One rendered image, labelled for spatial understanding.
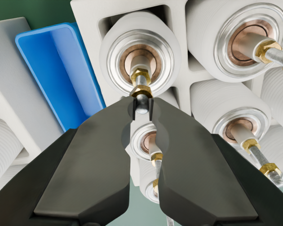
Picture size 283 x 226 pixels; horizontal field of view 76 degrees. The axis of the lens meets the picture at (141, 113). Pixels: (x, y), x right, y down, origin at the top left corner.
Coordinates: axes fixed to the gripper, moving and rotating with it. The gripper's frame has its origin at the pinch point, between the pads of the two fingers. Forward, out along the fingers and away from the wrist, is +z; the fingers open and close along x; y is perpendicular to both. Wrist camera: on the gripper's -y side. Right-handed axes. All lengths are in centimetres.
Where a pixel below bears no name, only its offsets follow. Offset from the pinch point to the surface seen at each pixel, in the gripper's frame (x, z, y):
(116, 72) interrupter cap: -2.7, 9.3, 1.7
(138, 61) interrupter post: -0.3, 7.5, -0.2
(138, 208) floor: 3, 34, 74
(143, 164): 1.5, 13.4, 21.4
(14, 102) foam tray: -22.1, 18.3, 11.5
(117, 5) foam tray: -3.3, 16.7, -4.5
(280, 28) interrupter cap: 13.9, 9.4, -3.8
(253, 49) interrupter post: 10.3, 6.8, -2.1
